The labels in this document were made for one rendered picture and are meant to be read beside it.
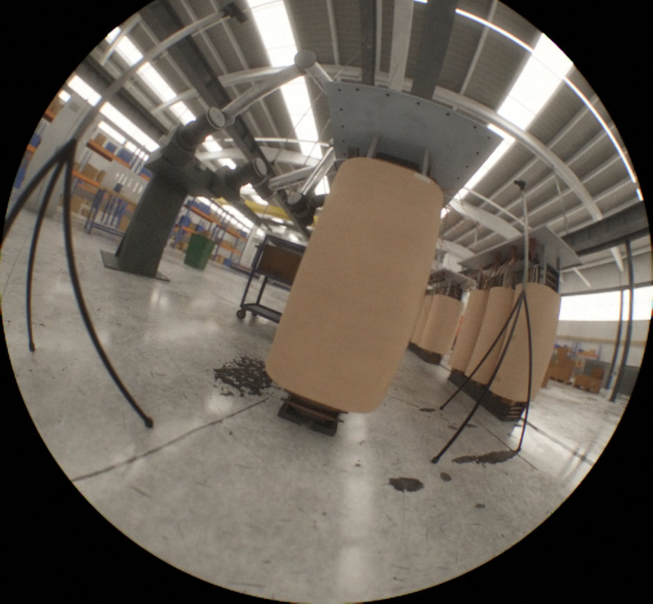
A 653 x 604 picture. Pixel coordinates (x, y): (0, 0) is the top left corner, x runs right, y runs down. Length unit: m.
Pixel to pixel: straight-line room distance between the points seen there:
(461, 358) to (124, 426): 2.59
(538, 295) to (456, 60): 9.13
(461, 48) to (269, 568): 10.33
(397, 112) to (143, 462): 1.43
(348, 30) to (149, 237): 9.73
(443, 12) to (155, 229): 5.00
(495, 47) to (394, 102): 9.32
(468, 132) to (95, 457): 1.57
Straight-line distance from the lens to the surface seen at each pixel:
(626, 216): 8.96
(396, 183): 0.73
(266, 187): 2.09
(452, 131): 0.98
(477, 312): 2.45
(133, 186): 5.25
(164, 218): 2.50
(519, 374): 1.84
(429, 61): 4.38
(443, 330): 3.44
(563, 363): 9.88
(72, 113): 4.79
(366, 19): 6.44
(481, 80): 10.42
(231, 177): 2.08
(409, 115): 0.96
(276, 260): 1.97
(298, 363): 0.63
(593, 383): 9.28
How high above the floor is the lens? 0.55
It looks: 4 degrees up
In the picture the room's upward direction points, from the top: 20 degrees clockwise
